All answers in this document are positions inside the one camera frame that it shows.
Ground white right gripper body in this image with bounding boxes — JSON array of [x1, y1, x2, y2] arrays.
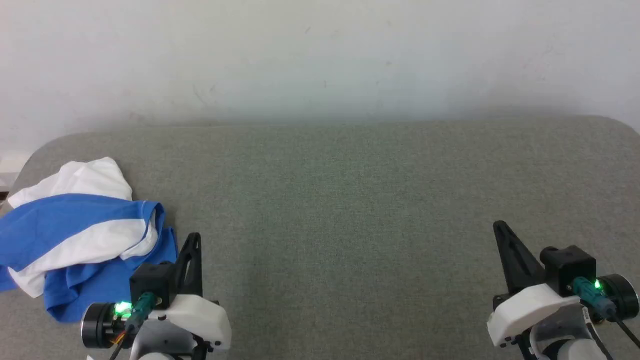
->
[[487, 283, 584, 360]]

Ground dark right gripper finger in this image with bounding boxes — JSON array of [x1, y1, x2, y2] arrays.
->
[[492, 220, 546, 296]]

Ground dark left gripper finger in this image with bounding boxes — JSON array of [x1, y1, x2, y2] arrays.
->
[[175, 232, 204, 297]]

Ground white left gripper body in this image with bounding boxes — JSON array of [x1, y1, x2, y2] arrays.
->
[[150, 294, 232, 360]]

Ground blue and white T-shirt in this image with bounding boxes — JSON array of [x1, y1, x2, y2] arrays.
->
[[0, 157, 179, 324]]

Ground black round left gripper motor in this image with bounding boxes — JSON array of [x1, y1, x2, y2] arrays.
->
[[81, 301, 132, 349]]

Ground black cable with teal plug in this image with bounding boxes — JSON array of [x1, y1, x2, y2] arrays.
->
[[107, 291, 158, 360], [570, 276, 640, 351]]

